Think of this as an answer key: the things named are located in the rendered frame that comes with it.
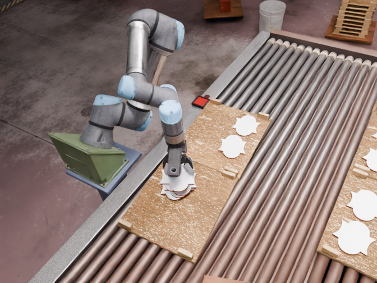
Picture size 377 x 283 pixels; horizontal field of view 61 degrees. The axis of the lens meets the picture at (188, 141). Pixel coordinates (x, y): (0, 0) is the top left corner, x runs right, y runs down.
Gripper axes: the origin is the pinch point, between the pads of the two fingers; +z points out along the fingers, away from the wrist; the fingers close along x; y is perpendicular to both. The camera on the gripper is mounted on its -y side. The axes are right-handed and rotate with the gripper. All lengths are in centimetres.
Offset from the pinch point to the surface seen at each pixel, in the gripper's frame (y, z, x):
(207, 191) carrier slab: -2.0, 8.5, -11.3
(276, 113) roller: 48, 10, -45
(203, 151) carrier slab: 20.5, 8.5, -8.7
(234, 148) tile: 21.5, 7.6, -23.0
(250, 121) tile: 40, 8, -32
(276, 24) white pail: 279, 82, -81
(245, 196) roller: -2.9, 10.1, -26.9
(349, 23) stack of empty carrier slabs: 271, 80, -159
